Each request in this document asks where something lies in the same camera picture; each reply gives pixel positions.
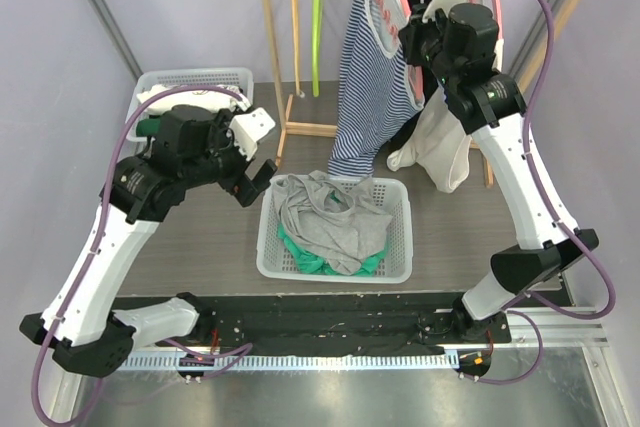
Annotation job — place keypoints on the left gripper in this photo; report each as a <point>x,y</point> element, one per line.
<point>245,189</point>

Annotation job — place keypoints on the green tank top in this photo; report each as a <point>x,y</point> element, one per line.
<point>330,257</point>

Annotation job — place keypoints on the blue striped tank top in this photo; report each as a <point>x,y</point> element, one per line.
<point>378,92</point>

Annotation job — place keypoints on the white plastic basket back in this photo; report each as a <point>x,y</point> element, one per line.
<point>238,80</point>

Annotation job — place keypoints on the white tank top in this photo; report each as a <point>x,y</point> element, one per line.
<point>433,139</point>

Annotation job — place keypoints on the black tank top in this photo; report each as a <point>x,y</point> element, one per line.
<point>429,88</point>

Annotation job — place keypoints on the white folded cloth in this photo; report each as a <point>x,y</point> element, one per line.
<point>212,101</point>

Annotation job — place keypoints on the white cable duct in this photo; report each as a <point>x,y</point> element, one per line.
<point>172,359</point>

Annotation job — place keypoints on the yellow hanger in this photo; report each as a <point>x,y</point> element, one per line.
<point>296,48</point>

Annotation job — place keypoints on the lime green hanger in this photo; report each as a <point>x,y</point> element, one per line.
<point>316,38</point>

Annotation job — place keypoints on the grey tank top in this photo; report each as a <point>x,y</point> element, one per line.
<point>330,222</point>

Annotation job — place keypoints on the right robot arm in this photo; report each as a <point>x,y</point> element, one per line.
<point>460,48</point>

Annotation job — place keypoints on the white plastic basket centre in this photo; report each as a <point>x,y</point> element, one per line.
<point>323,228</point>

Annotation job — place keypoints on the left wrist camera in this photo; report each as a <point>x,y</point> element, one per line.
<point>249,130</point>

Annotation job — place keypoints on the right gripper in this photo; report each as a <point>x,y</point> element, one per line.
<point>415,38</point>

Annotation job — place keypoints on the dark green folded cloth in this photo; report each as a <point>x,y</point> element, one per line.
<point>147,127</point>

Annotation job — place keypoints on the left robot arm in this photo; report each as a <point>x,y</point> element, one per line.
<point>191,147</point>

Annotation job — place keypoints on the white plastic basket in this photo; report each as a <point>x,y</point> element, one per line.
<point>323,228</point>
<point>238,80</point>

